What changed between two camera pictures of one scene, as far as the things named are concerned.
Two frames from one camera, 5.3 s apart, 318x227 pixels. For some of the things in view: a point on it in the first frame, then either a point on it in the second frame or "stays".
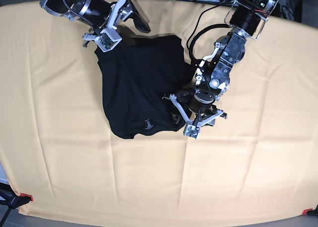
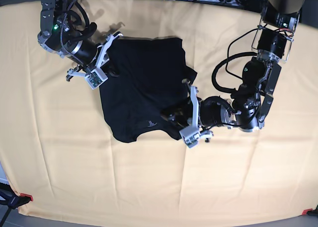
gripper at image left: x=119 y=11 -> x=97 y=75
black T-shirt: x=140 y=74 stays
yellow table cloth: x=59 y=155 stays
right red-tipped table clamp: x=310 y=211 stays
